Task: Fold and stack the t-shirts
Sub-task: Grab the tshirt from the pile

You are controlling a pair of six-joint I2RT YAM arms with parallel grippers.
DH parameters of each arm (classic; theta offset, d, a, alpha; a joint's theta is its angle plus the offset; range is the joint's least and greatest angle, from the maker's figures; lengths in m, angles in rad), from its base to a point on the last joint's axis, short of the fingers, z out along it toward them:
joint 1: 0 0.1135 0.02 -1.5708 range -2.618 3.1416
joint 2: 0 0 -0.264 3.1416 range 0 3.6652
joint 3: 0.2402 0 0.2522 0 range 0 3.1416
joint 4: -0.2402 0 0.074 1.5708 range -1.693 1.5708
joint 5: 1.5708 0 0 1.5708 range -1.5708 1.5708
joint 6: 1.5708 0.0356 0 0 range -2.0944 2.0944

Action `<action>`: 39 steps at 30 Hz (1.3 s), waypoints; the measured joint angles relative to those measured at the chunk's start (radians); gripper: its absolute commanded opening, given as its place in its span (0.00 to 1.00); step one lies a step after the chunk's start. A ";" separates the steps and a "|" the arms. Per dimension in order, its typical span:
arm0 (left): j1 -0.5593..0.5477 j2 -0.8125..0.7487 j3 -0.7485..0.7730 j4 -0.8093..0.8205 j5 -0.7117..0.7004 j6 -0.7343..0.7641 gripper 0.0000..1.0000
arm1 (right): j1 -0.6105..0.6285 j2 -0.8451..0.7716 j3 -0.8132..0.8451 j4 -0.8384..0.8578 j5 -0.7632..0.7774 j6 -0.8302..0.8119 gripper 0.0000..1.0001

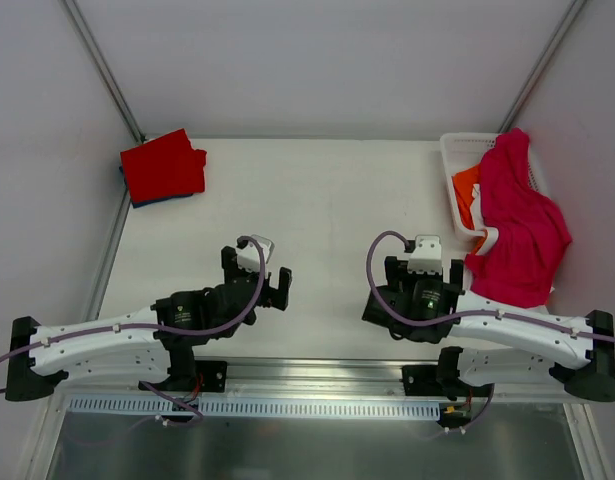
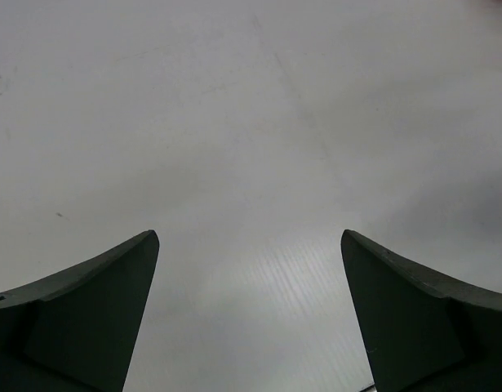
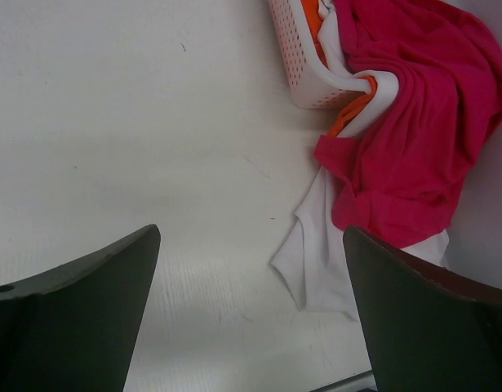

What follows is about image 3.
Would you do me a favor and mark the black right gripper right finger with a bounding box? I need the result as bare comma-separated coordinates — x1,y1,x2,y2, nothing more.
344,226,502,391

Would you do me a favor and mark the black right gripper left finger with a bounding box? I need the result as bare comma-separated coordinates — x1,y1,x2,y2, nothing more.
0,225,160,391

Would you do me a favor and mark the magenta t shirt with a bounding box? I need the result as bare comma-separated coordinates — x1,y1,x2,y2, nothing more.
314,1,502,248

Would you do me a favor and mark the white perforated plastic basket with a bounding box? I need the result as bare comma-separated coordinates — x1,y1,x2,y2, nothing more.
268,0,371,109

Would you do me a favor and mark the orange t shirt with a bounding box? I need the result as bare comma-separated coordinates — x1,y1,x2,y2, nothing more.
301,0,378,137

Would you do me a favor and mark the white t shirt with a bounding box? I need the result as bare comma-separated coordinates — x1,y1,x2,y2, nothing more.
269,0,451,323

